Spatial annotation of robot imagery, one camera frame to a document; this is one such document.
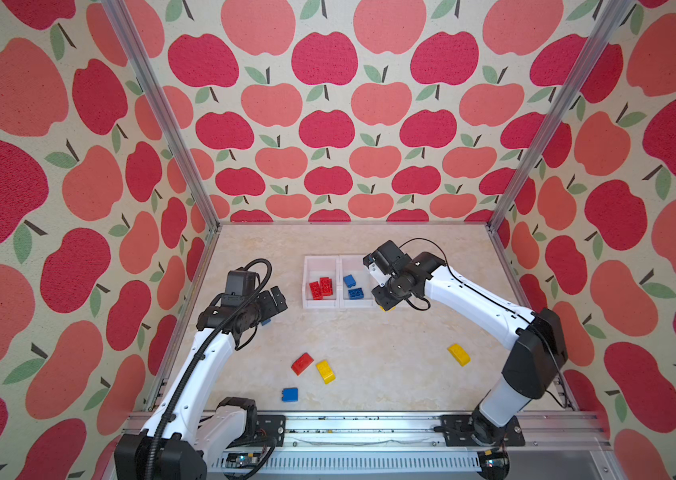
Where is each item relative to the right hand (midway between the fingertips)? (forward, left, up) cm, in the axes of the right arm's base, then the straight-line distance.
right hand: (389, 293), depth 84 cm
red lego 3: (-18, +24, -13) cm, 32 cm away
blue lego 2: (+7, +10, -12) cm, 17 cm away
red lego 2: (+6, +23, -11) cm, 26 cm away
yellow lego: (-20, +16, -13) cm, 29 cm away
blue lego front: (-26, +26, -14) cm, 39 cm away
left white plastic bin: (+16, +25, -11) cm, 32 cm away
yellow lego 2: (-10, -22, -14) cm, 28 cm away
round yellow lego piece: (-9, +2, +6) cm, 11 cm away
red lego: (+8, +20, -10) cm, 24 cm away
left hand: (-7, +31, +1) cm, 32 cm away
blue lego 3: (-6, +38, -13) cm, 41 cm away
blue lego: (+12, +12, -13) cm, 21 cm away
